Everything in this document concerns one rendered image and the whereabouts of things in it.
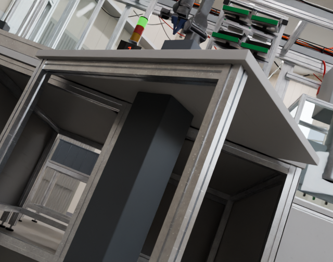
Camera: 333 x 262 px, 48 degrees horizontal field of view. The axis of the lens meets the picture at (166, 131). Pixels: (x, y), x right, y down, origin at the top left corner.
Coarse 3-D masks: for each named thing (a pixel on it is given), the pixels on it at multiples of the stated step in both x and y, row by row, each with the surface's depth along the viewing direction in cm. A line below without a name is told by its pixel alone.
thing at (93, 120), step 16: (0, 48) 157; (32, 64) 155; (16, 80) 192; (48, 96) 199; (64, 96) 185; (112, 96) 153; (48, 112) 244; (64, 112) 224; (80, 112) 206; (96, 112) 191; (112, 112) 178; (64, 128) 283; (80, 128) 256; (96, 128) 233; (192, 144) 177; (176, 160) 230; (224, 160) 183; (240, 160) 171; (288, 160) 146; (224, 176) 220; (240, 176) 203; (256, 176) 189; (224, 192) 277
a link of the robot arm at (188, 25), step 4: (188, 20) 143; (184, 24) 145; (188, 24) 140; (184, 28) 141; (188, 28) 139; (192, 28) 140; (196, 28) 140; (184, 32) 142; (196, 32) 141; (200, 32) 141; (200, 36) 141; (204, 36) 142; (204, 40) 142
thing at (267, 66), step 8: (232, 0) 198; (248, 8) 198; (256, 8) 196; (272, 16) 197; (280, 16) 196; (216, 24) 194; (216, 32) 212; (280, 32) 193; (272, 40) 212; (208, 48) 190; (272, 48) 209; (272, 56) 190; (264, 64) 207; (264, 72) 206
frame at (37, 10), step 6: (42, 0) 208; (36, 6) 207; (42, 6) 207; (36, 12) 206; (30, 18) 205; (36, 18) 206; (30, 24) 204; (24, 30) 203; (30, 30) 204; (24, 36) 202
